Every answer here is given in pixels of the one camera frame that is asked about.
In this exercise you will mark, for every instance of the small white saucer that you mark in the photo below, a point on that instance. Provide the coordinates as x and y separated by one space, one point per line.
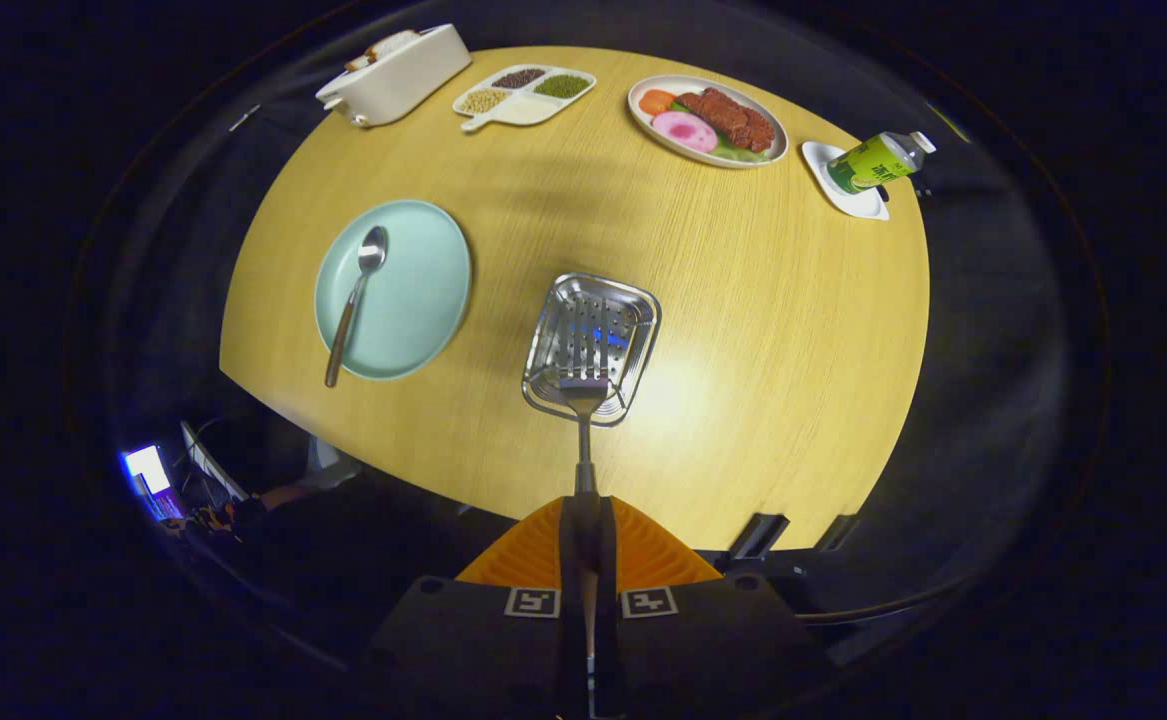
858 205

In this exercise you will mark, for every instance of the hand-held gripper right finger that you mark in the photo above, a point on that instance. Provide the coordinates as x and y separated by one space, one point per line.
606 540

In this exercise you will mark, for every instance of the white toaster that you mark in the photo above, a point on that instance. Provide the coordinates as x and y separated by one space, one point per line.
403 85

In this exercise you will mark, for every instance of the toast bread slice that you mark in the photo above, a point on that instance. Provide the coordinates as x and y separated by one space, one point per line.
393 44
361 61

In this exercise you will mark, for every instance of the white divided dish with beans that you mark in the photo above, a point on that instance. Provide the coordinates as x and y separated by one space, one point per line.
523 110

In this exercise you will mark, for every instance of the light blue round plate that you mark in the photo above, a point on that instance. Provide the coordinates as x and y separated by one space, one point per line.
413 290

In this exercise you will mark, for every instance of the pink round food slice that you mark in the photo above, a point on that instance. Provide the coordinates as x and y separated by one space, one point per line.
685 131

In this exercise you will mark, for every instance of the green label plastic bottle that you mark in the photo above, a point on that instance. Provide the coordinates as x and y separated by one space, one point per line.
873 162

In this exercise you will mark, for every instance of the brown meat piece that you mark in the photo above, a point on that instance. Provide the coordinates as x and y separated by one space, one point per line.
728 115

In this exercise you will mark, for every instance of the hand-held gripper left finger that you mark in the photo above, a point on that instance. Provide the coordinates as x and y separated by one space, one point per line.
571 540

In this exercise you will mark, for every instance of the black table bracket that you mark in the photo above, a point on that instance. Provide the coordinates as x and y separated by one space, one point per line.
835 531
758 535

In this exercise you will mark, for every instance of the lit computer monitor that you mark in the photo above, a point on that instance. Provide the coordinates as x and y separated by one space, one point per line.
148 468

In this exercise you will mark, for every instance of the orange carrot slice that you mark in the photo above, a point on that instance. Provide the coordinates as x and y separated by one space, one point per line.
658 101

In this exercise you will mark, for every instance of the white oval food plate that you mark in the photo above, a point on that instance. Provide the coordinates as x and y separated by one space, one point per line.
648 125

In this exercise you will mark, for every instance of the white edged screen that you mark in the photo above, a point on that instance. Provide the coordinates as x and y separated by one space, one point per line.
205 462

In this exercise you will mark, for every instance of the green lettuce leaf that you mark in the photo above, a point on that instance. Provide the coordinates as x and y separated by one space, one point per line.
740 154

